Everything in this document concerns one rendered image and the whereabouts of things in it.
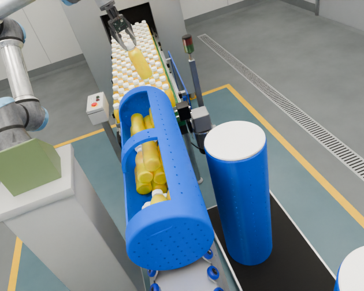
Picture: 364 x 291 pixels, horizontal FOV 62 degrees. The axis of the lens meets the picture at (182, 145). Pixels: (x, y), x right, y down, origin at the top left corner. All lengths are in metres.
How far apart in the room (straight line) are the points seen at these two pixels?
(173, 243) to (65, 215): 0.57
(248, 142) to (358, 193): 1.38
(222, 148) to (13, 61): 1.00
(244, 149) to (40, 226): 0.93
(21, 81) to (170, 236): 0.97
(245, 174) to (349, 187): 1.37
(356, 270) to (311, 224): 1.35
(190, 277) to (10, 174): 0.78
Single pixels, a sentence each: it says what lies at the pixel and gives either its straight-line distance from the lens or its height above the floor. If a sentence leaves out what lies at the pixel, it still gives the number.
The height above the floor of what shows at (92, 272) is 0.57.
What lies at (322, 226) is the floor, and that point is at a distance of 2.37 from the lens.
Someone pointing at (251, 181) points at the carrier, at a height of 0.89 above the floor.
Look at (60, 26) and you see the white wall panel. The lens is 5.90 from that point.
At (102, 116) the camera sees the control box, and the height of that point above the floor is 1.04.
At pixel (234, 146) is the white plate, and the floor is 1.04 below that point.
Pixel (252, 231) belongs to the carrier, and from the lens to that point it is 1.71.
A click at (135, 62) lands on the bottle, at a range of 1.52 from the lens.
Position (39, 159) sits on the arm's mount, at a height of 1.27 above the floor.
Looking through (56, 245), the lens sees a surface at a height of 0.86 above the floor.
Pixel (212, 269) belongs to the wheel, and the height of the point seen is 0.97.
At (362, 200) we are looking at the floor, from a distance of 2.56.
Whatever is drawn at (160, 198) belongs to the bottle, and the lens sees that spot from 1.04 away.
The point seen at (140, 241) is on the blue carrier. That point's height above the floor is 1.16.
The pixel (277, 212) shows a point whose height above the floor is 0.15.
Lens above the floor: 1.93
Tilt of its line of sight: 39 degrees down
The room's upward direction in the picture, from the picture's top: 16 degrees counter-clockwise
